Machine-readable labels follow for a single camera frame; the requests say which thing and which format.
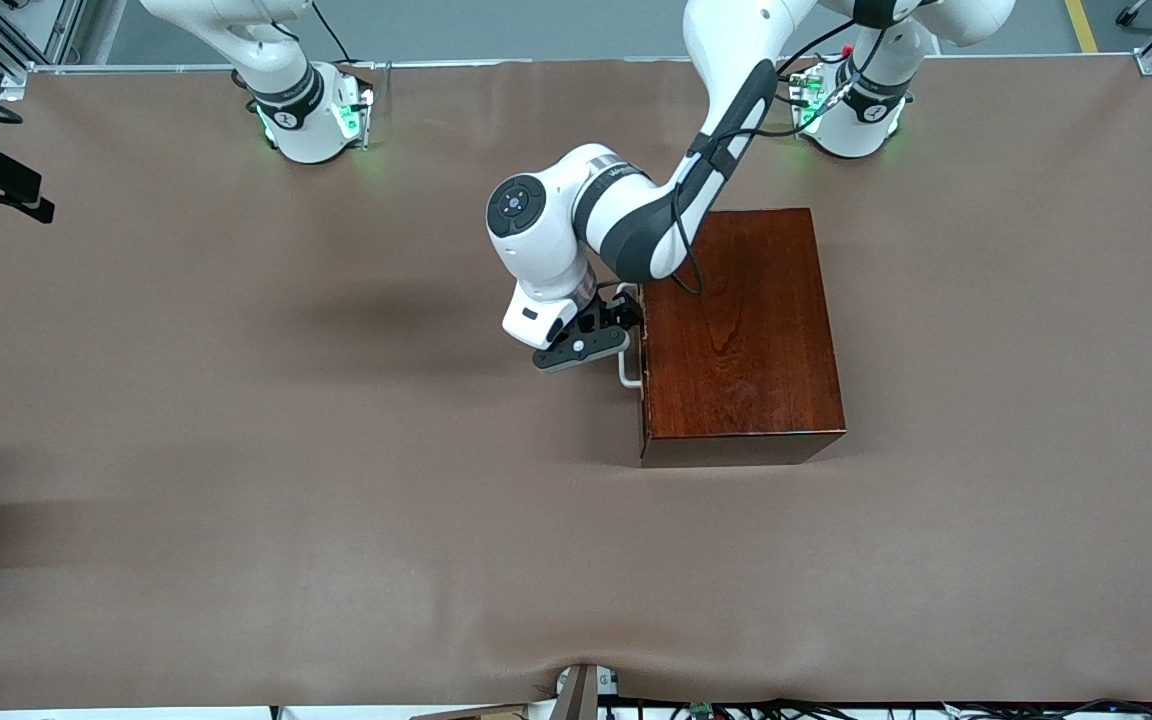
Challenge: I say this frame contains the light wood drawer white handle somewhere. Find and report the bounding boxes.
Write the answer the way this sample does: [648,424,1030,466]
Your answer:
[616,283,651,441]

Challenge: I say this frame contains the dark brown wooden cabinet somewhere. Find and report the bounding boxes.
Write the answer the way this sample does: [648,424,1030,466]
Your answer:
[636,208,847,468]

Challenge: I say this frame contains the brown table cover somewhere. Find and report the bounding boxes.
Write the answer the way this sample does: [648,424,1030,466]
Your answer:
[0,55,1152,709]

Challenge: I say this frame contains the brown cardboard piece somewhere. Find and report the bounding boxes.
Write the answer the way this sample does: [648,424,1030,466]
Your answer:
[411,703,529,720]

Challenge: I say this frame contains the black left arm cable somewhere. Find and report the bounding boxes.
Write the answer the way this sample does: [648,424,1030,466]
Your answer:
[669,18,882,298]

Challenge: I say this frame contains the black left base cables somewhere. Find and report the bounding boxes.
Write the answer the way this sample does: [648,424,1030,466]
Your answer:
[774,58,825,109]

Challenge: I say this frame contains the grey metal bracket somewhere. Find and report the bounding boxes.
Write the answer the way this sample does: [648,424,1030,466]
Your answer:
[554,663,623,720]

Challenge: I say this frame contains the black right base cable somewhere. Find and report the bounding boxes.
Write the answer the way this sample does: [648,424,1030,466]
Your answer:
[311,0,355,66]

